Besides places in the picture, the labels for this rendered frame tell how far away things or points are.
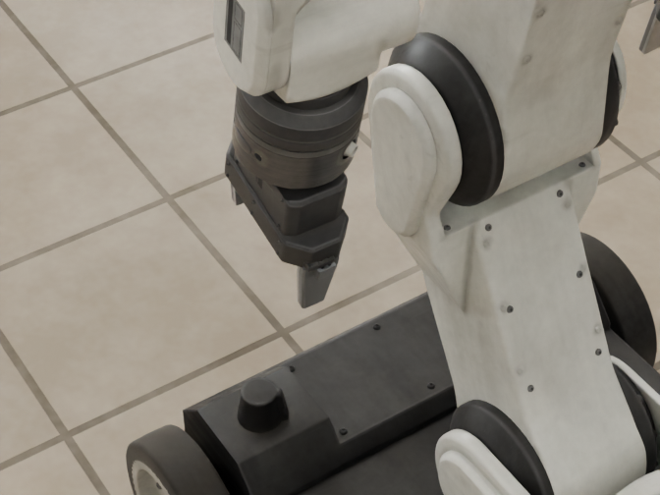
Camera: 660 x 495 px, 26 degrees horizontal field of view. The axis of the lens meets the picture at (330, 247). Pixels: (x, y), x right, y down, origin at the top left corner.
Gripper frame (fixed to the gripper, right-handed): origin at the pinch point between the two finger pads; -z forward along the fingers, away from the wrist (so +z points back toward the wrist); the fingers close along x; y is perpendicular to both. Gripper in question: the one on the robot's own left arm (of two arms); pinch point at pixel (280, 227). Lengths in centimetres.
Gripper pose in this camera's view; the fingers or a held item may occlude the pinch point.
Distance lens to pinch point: 110.3
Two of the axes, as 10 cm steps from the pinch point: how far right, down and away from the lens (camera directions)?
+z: 1.2, -5.5, -8.2
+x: -5.0, -7.5, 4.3
